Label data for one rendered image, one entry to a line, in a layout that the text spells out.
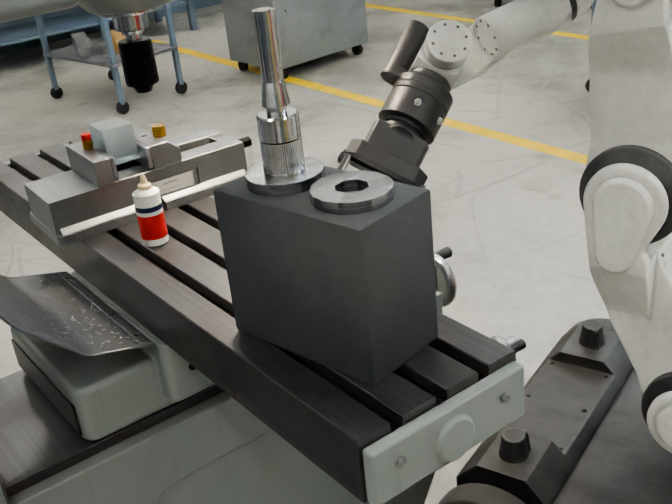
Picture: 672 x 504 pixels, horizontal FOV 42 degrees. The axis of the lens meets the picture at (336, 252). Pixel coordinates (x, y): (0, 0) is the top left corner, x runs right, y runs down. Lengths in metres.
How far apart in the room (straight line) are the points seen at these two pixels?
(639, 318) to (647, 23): 0.43
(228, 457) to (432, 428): 0.57
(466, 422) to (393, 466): 0.10
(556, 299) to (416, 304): 2.09
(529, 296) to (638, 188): 1.87
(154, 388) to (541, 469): 0.59
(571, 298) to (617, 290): 1.74
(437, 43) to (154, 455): 0.72
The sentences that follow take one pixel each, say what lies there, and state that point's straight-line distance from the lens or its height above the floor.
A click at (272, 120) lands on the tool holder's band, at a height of 1.23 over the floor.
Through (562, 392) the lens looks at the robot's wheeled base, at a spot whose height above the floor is 0.59.
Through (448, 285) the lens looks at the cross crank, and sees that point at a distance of 1.74.
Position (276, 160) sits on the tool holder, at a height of 1.19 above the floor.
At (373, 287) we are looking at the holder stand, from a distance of 0.91.
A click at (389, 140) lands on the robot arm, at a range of 1.24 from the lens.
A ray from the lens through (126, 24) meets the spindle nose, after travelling 1.28.
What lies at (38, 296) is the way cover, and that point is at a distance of 1.41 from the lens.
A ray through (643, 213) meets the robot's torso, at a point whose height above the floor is 1.01.
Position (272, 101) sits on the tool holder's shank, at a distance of 0.96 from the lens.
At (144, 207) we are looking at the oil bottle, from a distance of 1.33.
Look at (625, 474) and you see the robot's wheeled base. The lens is 1.47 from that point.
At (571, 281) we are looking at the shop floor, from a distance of 3.16.
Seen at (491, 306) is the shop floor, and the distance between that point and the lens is 3.01.
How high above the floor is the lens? 1.52
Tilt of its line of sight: 26 degrees down
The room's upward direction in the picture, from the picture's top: 6 degrees counter-clockwise
